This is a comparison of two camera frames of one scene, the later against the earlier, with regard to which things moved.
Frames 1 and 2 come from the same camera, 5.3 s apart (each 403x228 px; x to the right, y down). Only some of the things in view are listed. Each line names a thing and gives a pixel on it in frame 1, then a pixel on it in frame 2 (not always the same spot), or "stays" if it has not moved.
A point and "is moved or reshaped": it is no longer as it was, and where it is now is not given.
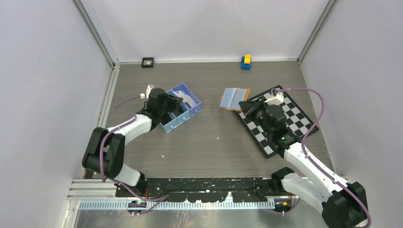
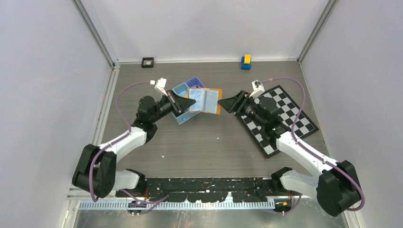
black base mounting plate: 243,189 stays
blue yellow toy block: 246,61 stays
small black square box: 148,62 stays
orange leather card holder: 232,97 is moved or reshaped
